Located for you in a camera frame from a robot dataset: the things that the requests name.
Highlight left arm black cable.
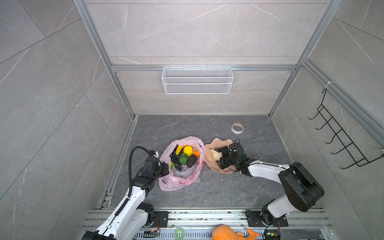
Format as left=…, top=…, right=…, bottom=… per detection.
left=128, top=146, right=154, bottom=199

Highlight yellow lemon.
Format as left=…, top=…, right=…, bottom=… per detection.
left=183, top=146, right=194, bottom=157

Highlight orange tangerine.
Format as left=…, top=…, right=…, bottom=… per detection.
left=194, top=150, right=200, bottom=158

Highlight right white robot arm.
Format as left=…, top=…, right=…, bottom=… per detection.
left=212, top=142, right=325, bottom=226

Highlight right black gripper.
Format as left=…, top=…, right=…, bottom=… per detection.
left=213, top=146, right=239, bottom=169

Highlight white wire mesh basket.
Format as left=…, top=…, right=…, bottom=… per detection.
left=162, top=67, right=234, bottom=95

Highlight pink plastic bag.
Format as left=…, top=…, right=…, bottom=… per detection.
left=159, top=137, right=206, bottom=192

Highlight yellow green banana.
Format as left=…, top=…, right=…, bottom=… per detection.
left=175, top=146, right=184, bottom=156

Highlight orange plush toy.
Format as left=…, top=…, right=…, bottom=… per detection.
left=212, top=225, right=261, bottom=240

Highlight dark purple grape bunch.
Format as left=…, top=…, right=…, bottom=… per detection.
left=170, top=147, right=183, bottom=172

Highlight dark avocado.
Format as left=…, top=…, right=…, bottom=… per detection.
left=187, top=154, right=198, bottom=168

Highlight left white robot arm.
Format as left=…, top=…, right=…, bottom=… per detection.
left=82, top=156, right=170, bottom=240

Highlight green tape roll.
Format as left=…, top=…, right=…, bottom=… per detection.
left=174, top=228, right=186, bottom=240

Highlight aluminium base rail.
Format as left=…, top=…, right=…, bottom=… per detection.
left=133, top=209, right=337, bottom=240

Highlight black wire hook rack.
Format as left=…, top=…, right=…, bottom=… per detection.
left=308, top=88, right=384, bottom=170

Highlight beige bumpy fruit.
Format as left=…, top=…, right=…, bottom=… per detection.
left=211, top=149, right=222, bottom=161

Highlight green bumpy fruit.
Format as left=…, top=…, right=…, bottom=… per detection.
left=180, top=153, right=189, bottom=165

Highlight white tape roll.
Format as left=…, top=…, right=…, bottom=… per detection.
left=231, top=123, right=244, bottom=135

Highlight beige flower-shaped plate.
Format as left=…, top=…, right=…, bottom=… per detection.
left=205, top=138, right=236, bottom=174

